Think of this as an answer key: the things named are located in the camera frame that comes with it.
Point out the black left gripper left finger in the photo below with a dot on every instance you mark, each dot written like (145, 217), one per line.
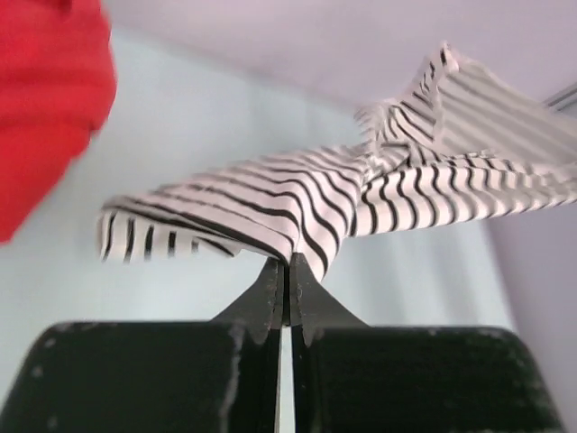
(214, 376)

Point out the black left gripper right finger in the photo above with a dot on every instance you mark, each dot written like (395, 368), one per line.
(351, 377)

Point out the black white striped tank top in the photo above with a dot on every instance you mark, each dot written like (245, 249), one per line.
(458, 145)

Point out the red garment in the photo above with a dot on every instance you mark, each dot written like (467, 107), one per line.
(57, 88)

